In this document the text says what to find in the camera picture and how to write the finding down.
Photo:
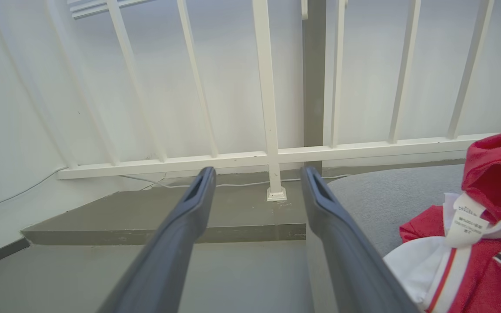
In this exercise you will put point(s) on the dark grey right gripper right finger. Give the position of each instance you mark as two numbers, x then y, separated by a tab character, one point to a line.
346	256

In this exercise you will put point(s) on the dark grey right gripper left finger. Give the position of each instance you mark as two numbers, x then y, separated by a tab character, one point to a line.
168	248

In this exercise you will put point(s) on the red and white garment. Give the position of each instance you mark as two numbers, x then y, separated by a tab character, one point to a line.
489	278

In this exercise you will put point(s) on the white metal railing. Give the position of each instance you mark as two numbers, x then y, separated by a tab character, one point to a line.
268	108

